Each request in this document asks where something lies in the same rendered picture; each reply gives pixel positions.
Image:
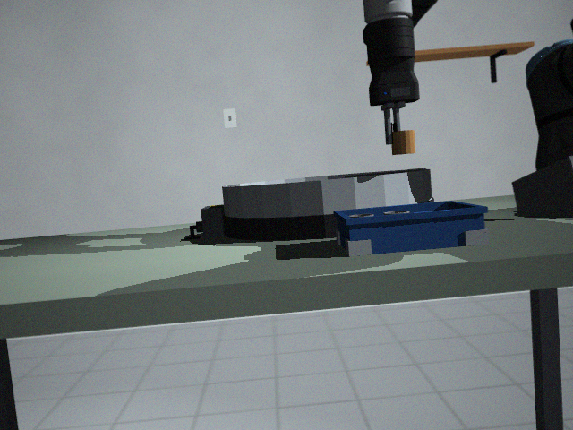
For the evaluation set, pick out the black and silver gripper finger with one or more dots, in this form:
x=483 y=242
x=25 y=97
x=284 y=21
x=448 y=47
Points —
x=388 y=125
x=396 y=118

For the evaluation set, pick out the bronze sleeve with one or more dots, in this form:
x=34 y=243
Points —
x=403 y=142

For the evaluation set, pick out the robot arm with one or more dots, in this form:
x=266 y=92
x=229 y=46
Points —
x=549 y=79

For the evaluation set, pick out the blue crate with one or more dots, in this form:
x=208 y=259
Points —
x=429 y=225

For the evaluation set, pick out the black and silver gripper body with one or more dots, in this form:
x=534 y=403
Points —
x=389 y=38

